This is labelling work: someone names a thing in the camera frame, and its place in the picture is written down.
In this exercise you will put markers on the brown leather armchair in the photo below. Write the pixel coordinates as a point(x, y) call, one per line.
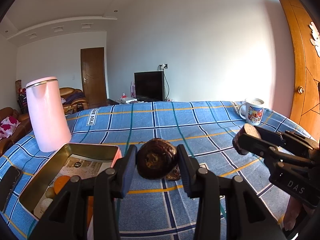
point(73, 100)

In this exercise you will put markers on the green-yellow small fruit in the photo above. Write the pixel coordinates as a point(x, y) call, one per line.
point(50, 193)

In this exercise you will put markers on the cartoon printed white mug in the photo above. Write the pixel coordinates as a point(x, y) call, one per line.
point(252, 111)

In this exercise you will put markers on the pink floral cushion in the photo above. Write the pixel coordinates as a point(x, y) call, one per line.
point(8, 126)

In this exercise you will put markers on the pink metal tin box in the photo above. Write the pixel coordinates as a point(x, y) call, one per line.
point(83, 160)

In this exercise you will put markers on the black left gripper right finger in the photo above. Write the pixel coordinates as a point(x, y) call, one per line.
point(246, 215)

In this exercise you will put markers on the dark brown door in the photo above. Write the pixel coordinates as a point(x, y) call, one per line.
point(93, 76)

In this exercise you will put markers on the orange wooden door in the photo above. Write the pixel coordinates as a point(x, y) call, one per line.
point(305, 41)

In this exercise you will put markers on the person's hand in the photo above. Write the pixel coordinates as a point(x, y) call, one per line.
point(293, 210)

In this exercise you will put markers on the orange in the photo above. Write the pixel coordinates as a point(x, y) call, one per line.
point(60, 182)

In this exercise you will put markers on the black television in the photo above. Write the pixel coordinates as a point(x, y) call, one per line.
point(149, 86)

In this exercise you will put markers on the black phone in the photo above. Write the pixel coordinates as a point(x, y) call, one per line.
point(7, 185)

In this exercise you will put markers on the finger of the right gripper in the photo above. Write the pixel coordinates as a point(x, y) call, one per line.
point(265, 152)
point(269, 138)

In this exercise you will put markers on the white pink electric kettle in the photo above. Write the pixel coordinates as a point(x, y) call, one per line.
point(46, 114)

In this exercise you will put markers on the wall power socket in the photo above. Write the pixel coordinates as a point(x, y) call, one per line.
point(163, 66)

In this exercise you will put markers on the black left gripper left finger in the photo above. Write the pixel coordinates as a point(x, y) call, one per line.
point(66, 217)

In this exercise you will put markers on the brown leather sofa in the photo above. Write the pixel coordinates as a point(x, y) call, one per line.
point(23, 129)

